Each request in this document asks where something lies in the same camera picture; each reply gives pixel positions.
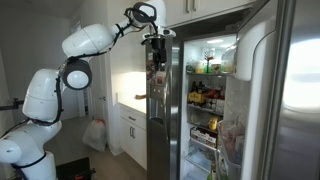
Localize red mountain postcard magnet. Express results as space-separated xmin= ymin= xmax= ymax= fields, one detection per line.
xmin=154 ymin=75 xmax=166 ymax=86

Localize white upper cabinet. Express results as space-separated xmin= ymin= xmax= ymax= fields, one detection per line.
xmin=164 ymin=0 xmax=258 ymax=28

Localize white room door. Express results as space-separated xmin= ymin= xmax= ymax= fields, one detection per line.
xmin=88 ymin=54 xmax=109 ymax=121

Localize stainless refrigerator door with bins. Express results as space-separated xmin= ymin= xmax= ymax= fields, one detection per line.
xmin=216 ymin=0 xmax=320 ymax=180

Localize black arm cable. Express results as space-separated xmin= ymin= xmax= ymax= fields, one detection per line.
xmin=28 ymin=6 xmax=158 ymax=126

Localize stainless freezer door with dispenser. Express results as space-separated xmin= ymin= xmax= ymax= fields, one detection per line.
xmin=145 ymin=33 xmax=183 ymax=180

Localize black robot table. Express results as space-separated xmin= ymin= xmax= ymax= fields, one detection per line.
xmin=55 ymin=157 xmax=98 ymax=180

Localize open refrigerator door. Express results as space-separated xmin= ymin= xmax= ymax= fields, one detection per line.
xmin=179 ymin=33 xmax=236 ymax=180

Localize printed cardboard carton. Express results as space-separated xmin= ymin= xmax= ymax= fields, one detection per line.
xmin=190 ymin=127 xmax=218 ymax=150

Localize red food package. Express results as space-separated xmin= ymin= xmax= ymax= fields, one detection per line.
xmin=206 ymin=88 xmax=223 ymax=100

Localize orange black clamp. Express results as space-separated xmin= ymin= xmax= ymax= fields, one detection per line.
xmin=73 ymin=169 xmax=97 ymax=180

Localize white cabinet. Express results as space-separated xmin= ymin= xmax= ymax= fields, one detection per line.
xmin=118 ymin=99 xmax=148 ymax=171
xmin=164 ymin=0 xmax=258 ymax=28

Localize white food containers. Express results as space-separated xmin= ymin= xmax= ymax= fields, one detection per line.
xmin=204 ymin=98 xmax=225 ymax=113

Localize black camera stand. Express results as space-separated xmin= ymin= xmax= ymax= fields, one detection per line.
xmin=0 ymin=98 xmax=25 ymax=112

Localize clear plastic bag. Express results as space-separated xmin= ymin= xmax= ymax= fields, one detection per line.
xmin=218 ymin=119 xmax=246 ymax=166

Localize clear crisper drawer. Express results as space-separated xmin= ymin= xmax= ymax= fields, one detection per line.
xmin=184 ymin=139 xmax=218 ymax=175

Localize yellow round food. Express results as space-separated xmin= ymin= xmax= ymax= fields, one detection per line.
xmin=208 ymin=116 xmax=220 ymax=132

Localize colorful character magnet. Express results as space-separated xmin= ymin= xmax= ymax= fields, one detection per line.
xmin=147 ymin=63 xmax=158 ymax=80

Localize white lower cabinet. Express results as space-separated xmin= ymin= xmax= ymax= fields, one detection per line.
xmin=118 ymin=99 xmax=148 ymax=171

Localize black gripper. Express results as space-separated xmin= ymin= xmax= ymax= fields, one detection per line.
xmin=151 ymin=37 xmax=168 ymax=66

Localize yellow box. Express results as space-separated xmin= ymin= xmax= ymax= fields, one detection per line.
xmin=187 ymin=91 xmax=206 ymax=106

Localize white trash bag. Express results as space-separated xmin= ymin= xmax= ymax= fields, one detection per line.
xmin=82 ymin=118 xmax=108 ymax=153

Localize yellow green food container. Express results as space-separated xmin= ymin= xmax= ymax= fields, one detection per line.
xmin=194 ymin=61 xmax=205 ymax=75

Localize green bottle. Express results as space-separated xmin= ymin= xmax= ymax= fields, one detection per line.
xmin=206 ymin=162 xmax=218 ymax=180

